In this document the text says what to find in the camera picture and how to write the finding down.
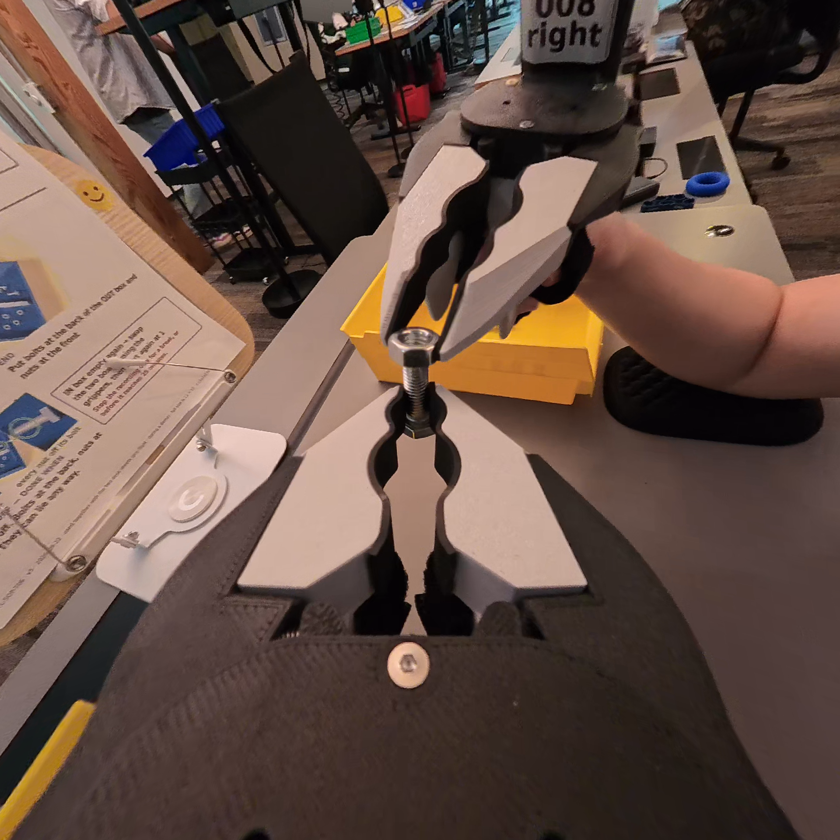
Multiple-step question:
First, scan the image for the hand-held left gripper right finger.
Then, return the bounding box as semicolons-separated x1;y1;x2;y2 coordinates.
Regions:
413;385;588;636

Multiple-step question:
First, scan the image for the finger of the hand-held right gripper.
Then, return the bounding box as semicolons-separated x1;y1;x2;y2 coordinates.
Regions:
438;157;599;363
381;144;490;349

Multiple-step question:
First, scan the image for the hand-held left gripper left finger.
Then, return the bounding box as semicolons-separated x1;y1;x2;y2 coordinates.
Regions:
236;386;413;636

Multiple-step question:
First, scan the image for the yellow undivided bin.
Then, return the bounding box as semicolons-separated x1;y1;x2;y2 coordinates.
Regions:
341;262;605;406

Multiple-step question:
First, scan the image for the silver hex bolt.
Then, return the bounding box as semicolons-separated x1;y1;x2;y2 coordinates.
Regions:
387;328;442;427

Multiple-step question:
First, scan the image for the yellow bin with black divider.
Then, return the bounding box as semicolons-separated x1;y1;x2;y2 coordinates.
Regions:
0;699;96;840

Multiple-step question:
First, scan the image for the person's right forearm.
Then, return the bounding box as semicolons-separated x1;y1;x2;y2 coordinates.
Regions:
610;256;840;400

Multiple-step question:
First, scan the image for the person's right hand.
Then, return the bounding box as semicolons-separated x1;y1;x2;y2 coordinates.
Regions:
515;213;658;317

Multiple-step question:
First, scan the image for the white metal stand base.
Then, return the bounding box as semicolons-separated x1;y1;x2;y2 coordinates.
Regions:
474;26;526;86
96;423;287;603

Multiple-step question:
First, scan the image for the red storage bin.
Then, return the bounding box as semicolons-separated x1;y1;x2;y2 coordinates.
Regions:
392;84;432;127

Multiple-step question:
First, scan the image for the dark flat tablet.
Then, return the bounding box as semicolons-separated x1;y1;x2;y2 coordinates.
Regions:
640;66;681;101

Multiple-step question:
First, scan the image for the black mesh office chair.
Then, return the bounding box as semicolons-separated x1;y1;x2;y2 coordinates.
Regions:
215;49;389;263

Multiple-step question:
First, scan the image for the wooden office desk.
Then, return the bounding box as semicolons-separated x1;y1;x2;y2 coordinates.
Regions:
335;7;454;56

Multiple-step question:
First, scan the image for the black smartphone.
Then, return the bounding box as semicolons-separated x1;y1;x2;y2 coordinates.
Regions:
676;136;728;181

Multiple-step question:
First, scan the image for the instruction sheet on wooden board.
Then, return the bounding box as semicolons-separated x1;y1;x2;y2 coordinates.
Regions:
0;144;256;647

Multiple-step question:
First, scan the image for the blue plastic storage bin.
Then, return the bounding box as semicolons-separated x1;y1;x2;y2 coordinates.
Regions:
143;101;227;170

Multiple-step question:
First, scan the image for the printed instruction sheet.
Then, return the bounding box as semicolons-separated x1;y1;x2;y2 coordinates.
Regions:
0;128;245;631

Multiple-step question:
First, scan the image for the yellow smiley sticker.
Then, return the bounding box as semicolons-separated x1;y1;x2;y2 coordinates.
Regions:
73;178;116;212

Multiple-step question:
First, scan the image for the tall wooden-top standing desk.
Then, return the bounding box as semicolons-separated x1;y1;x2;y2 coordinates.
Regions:
95;0;211;109

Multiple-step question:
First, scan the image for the black stanchion post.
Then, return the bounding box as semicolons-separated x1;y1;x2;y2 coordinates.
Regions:
384;66;416;179

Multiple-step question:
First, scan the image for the black wire utility cart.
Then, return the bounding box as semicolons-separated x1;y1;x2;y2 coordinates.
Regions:
154;147;290;283

